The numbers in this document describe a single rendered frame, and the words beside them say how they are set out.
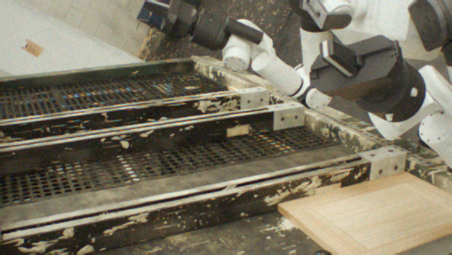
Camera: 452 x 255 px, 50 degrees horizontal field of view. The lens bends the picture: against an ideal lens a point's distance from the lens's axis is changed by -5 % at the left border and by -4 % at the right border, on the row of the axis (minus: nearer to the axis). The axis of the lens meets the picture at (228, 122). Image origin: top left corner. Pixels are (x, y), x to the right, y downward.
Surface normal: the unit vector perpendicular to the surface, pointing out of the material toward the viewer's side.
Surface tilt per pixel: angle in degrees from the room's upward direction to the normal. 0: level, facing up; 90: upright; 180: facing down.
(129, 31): 90
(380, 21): 23
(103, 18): 90
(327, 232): 60
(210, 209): 90
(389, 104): 16
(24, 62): 90
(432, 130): 7
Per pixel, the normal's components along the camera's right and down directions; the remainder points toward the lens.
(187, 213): 0.44, 0.29
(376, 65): -0.66, -0.20
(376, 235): 0.00, -0.95
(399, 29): -0.38, 0.20
